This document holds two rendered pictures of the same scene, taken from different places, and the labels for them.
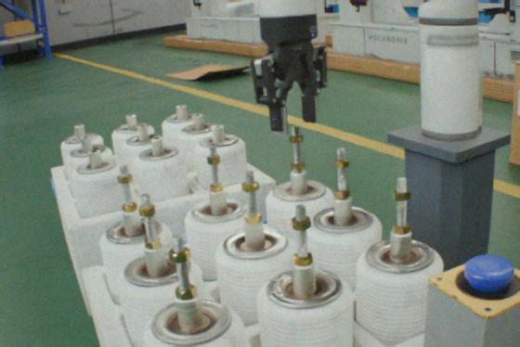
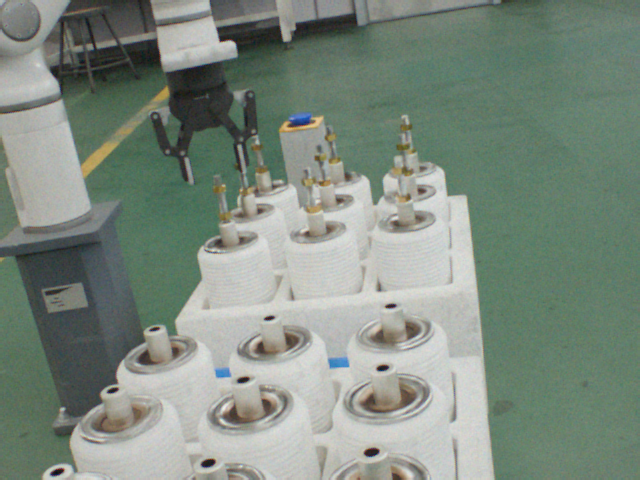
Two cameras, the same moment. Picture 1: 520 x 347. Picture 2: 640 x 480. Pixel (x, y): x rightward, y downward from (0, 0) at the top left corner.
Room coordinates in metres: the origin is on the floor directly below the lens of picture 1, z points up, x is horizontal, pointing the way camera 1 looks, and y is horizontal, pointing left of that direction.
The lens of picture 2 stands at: (1.59, 0.66, 0.62)
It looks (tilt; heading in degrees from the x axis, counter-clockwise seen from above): 19 degrees down; 213
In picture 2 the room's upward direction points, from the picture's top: 10 degrees counter-clockwise
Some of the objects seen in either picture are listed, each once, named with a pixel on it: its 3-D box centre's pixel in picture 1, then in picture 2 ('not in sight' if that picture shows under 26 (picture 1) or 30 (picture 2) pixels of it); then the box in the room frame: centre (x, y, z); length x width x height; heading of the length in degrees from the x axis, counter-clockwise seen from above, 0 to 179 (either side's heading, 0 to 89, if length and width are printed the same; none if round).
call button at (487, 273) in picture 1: (488, 276); (300, 120); (0.36, -0.17, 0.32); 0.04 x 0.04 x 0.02
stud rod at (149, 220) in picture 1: (149, 227); (405, 160); (0.55, 0.12, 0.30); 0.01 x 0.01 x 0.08; 38
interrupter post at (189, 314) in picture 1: (188, 311); (411, 163); (0.44, 0.08, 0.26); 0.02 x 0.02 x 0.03
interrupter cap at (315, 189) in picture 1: (299, 191); (231, 242); (0.75, -0.05, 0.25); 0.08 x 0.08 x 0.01
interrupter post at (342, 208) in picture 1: (343, 210); (248, 205); (0.64, -0.10, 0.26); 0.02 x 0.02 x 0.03
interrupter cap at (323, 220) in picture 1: (343, 220); (250, 214); (0.64, -0.10, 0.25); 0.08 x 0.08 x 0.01
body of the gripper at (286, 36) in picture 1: (290, 44); (199, 92); (0.75, -0.05, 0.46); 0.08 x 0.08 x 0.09
